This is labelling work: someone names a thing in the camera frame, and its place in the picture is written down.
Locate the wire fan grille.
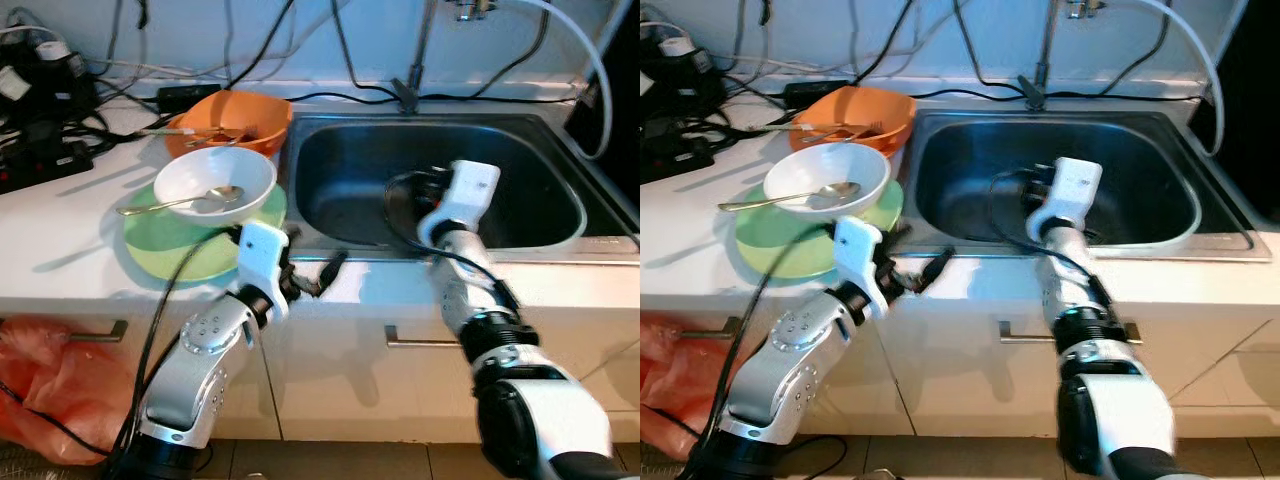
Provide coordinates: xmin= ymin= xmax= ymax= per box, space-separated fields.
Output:
xmin=0 ymin=440 xmax=111 ymax=480

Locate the black charger box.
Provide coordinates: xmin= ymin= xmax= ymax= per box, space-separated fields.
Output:
xmin=640 ymin=40 xmax=729 ymax=121
xmin=0 ymin=45 xmax=101 ymax=141

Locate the orange plastic bag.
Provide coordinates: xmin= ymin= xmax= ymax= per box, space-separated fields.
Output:
xmin=640 ymin=312 xmax=746 ymax=461
xmin=0 ymin=315 xmax=136 ymax=466

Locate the white water hose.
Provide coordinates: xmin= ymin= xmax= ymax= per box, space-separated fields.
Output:
xmin=1140 ymin=0 xmax=1226 ymax=159
xmin=500 ymin=0 xmax=613 ymax=161

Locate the white sink base cabinet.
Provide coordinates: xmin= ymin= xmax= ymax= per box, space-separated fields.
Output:
xmin=0 ymin=270 xmax=641 ymax=446
xmin=640 ymin=262 xmax=1280 ymax=441

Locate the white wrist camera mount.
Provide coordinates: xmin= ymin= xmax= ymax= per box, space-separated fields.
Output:
xmin=418 ymin=160 xmax=501 ymax=247
xmin=237 ymin=220 xmax=292 ymax=303
xmin=1030 ymin=157 xmax=1104 ymax=243
xmin=833 ymin=215 xmax=887 ymax=301

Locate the black wall cable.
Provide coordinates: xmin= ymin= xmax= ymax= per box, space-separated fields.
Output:
xmin=330 ymin=0 xmax=401 ymax=103
xmin=855 ymin=0 xmax=916 ymax=83
xmin=1080 ymin=0 xmax=1176 ymax=101
xmin=950 ymin=0 xmax=1026 ymax=101
xmin=228 ymin=0 xmax=296 ymax=89
xmin=440 ymin=0 xmax=551 ymax=103

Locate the short metal drawer handle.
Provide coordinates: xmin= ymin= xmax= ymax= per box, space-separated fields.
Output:
xmin=70 ymin=320 xmax=129 ymax=343

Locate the white bowl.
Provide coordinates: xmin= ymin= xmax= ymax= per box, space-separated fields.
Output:
xmin=153 ymin=148 xmax=278 ymax=224
xmin=763 ymin=142 xmax=891 ymax=219

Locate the metal sink faucet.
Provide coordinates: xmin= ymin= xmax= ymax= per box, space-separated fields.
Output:
xmin=390 ymin=0 xmax=501 ymax=113
xmin=1015 ymin=0 xmax=1111 ymax=111

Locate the stainless steel sink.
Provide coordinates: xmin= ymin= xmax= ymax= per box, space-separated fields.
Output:
xmin=893 ymin=108 xmax=1276 ymax=263
xmin=272 ymin=110 xmax=641 ymax=267

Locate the golden metal spoon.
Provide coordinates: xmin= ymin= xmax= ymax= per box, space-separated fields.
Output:
xmin=718 ymin=182 xmax=863 ymax=213
xmin=118 ymin=185 xmax=246 ymax=218

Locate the light green plate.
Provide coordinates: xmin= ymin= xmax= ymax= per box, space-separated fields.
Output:
xmin=735 ymin=178 xmax=906 ymax=281
xmin=122 ymin=180 xmax=289 ymax=284

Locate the orange plastic bowl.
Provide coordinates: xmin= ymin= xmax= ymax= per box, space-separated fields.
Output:
xmin=163 ymin=90 xmax=294 ymax=161
xmin=788 ymin=85 xmax=917 ymax=158

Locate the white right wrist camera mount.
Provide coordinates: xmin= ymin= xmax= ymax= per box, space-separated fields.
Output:
xmin=1030 ymin=157 xmax=1104 ymax=243
xmin=418 ymin=160 xmax=501 ymax=247

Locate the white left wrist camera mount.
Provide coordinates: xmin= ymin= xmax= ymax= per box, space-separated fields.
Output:
xmin=237 ymin=220 xmax=292 ymax=303
xmin=833 ymin=215 xmax=887 ymax=301

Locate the small black power adapter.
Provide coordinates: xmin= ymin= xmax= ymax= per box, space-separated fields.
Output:
xmin=783 ymin=80 xmax=851 ymax=106
xmin=158 ymin=84 xmax=223 ymax=111

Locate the black power strip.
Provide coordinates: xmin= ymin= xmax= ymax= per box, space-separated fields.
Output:
xmin=0 ymin=140 xmax=96 ymax=196
xmin=640 ymin=130 xmax=716 ymax=183

